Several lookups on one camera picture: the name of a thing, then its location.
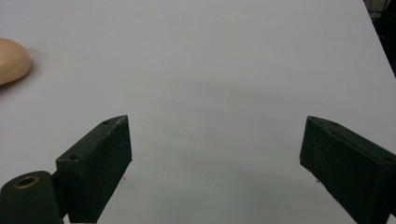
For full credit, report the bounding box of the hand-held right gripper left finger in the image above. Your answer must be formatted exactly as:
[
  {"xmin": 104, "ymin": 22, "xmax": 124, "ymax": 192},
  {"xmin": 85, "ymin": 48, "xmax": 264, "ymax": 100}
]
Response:
[{"xmin": 49, "ymin": 114, "xmax": 133, "ymax": 224}]

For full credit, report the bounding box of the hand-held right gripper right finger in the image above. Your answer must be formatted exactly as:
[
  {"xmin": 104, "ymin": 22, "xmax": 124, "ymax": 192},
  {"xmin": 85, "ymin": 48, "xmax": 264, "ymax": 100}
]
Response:
[{"xmin": 299, "ymin": 115, "xmax": 396, "ymax": 224}]

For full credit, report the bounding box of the tan bread roll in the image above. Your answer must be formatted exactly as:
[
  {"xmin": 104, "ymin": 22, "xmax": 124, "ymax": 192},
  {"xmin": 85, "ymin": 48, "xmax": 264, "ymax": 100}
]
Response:
[{"xmin": 0, "ymin": 37, "xmax": 33, "ymax": 87}]

